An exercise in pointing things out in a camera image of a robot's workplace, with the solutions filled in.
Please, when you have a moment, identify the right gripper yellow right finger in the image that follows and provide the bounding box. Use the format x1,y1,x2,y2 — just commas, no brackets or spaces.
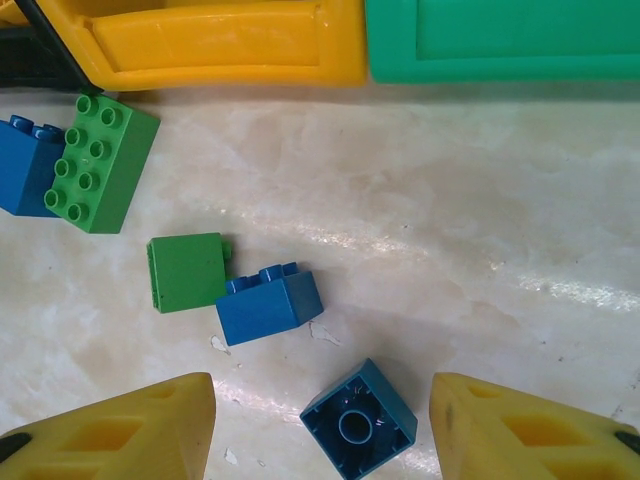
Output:
429,372,640,480

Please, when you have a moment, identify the yellow plastic container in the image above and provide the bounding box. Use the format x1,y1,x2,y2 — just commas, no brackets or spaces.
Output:
37,0,370,93

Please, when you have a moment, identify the blue lego brick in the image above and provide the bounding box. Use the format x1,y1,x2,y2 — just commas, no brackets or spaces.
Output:
214,262,325,348
298,356,419,480
0,113,69,219

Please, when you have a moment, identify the black plastic container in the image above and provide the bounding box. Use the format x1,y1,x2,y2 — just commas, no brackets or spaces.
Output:
0,0,105,96

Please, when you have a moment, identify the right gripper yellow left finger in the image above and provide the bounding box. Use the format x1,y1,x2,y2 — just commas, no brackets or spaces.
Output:
0,371,217,480

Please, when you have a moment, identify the green long lego brick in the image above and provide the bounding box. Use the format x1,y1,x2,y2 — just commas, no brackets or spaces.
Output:
42,92,162,235

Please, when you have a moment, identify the green plastic container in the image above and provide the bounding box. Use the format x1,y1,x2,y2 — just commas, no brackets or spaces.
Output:
363,0,640,86

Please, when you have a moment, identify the yellow lego brick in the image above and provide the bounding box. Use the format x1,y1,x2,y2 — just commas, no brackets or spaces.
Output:
0,0,31,29

